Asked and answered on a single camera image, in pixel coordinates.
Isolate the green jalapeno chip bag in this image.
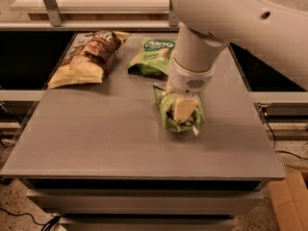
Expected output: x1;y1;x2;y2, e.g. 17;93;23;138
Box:
153;86;205;136

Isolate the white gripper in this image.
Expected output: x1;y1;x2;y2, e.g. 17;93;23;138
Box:
167;53;215;123

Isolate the green rice chip bag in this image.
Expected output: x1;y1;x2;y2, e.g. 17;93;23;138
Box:
128;38;175;76

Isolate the black floor cable left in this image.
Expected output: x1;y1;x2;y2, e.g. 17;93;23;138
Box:
0;206;62;231

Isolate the metal frame rail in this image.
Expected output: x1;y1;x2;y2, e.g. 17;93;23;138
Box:
0;0;179;32

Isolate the grey drawer cabinet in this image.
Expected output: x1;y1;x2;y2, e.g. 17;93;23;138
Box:
27;178;263;231

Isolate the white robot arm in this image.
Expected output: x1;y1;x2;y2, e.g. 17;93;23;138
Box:
167;0;308;123

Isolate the cardboard box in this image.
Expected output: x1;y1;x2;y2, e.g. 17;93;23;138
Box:
268;171;308;231

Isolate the brown and yellow chip bag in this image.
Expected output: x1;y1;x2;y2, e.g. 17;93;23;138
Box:
47;31;130;89

